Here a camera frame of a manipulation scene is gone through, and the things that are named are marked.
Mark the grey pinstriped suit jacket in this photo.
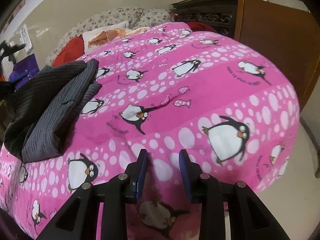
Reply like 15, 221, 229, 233
1, 59, 102, 163

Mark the pink penguin blanket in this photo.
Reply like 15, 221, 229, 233
1, 23, 299, 239

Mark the purple bag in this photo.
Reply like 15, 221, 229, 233
9, 54, 40, 90

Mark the red pillow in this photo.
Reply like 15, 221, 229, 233
52, 35, 85, 67

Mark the white pillow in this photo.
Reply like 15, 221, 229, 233
82, 21, 129, 54

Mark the peach orange cloth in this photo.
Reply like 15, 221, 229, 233
87, 27, 150, 48

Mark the brown wooden wardrobe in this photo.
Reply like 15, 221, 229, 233
234, 0, 319, 109

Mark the dark carved wooden dresser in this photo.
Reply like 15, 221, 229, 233
170, 0, 238, 38

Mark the floral grey bedding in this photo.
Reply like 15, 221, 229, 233
46, 7, 174, 65

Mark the paper wall poster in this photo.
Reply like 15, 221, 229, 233
20, 24, 33, 55

